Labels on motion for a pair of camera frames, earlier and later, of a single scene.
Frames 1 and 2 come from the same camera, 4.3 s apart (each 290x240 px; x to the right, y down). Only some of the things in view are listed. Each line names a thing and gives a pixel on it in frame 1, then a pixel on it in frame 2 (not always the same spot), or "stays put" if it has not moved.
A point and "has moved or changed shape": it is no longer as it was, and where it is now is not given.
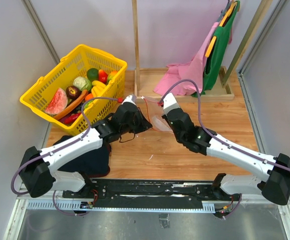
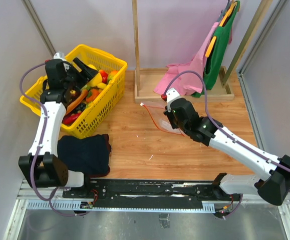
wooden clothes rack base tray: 147,80 stays put
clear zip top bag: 155,112 has moved or changed shape
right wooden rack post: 261,9 stays put
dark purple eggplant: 72,92 stays put
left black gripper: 144,123 to 86,73
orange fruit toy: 113,73 stays put
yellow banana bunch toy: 97,87 to 96,81
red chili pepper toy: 70,118 stays put
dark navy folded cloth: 93,162 stays put
